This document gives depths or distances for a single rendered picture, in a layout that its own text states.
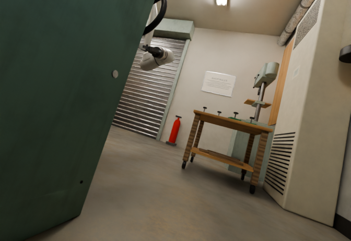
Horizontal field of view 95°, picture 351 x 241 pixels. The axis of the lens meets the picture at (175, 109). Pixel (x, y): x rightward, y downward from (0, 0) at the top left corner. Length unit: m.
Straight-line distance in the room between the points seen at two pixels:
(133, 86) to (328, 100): 3.39
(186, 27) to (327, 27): 2.66
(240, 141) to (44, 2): 2.23
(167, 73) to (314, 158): 2.99
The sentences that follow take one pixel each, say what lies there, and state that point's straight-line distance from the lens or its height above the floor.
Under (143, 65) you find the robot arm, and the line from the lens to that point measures 1.36.
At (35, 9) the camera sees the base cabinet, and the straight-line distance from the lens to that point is 0.38.
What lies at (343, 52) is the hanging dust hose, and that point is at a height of 1.10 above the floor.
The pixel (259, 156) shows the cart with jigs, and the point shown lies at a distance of 1.48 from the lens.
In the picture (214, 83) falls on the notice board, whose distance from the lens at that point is 3.48.
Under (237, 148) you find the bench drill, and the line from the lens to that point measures 2.33.
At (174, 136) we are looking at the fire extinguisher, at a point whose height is 0.18.
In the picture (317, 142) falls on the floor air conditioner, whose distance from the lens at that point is 1.50.
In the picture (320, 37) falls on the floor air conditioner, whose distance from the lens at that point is 1.75.
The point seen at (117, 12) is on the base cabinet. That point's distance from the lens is 0.50.
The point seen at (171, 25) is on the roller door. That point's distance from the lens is 4.02.
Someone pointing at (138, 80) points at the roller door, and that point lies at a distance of 3.93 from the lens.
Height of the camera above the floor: 0.30
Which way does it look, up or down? 7 degrees up
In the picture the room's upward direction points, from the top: 17 degrees clockwise
